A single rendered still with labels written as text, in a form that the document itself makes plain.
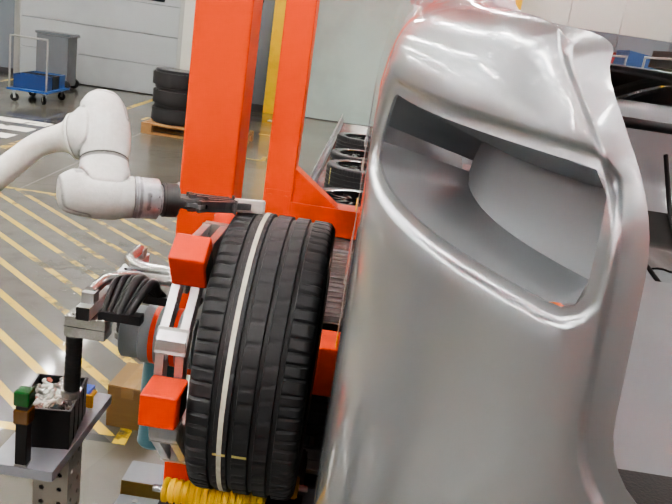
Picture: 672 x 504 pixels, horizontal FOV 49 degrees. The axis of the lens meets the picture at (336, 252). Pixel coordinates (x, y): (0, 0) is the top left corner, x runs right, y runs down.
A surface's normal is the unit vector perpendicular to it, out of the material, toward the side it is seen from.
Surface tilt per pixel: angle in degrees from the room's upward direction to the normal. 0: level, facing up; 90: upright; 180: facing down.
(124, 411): 90
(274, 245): 23
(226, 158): 90
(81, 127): 63
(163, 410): 90
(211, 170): 90
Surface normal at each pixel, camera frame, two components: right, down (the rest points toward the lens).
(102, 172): 0.36, -0.40
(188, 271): -0.13, 0.76
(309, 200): -0.06, 0.27
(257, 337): 0.02, -0.22
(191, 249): 0.08, -0.62
